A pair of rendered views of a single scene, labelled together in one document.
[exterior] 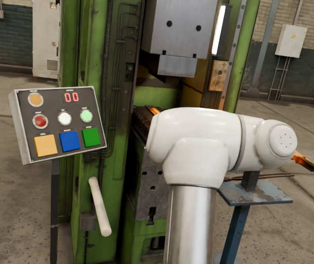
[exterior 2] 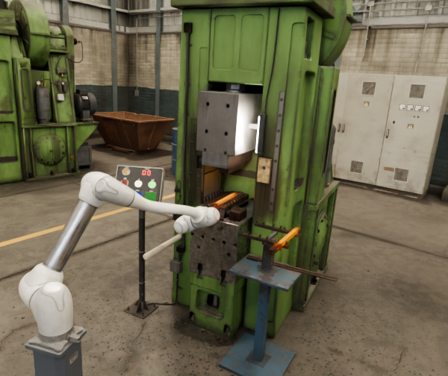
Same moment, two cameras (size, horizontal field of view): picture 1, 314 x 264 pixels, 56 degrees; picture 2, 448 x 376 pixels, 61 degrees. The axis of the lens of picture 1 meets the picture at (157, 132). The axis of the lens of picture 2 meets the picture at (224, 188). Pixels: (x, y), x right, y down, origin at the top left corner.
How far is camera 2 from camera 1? 2.03 m
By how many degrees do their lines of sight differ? 46
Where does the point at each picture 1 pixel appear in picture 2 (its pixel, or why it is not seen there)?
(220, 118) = (95, 176)
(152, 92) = (247, 182)
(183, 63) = (218, 157)
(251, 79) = not seen: outside the picture
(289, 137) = (101, 184)
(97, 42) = (180, 142)
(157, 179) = (201, 241)
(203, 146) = (85, 184)
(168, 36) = (206, 139)
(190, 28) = (219, 133)
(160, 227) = (207, 283)
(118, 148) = not seen: hidden behind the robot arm
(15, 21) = not seen: hidden behind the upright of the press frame
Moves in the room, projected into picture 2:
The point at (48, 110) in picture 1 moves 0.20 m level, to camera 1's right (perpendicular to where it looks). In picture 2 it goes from (131, 177) to (145, 184)
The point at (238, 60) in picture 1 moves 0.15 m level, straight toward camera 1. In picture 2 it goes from (283, 158) to (264, 160)
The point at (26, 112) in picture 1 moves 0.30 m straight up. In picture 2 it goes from (119, 177) to (119, 136)
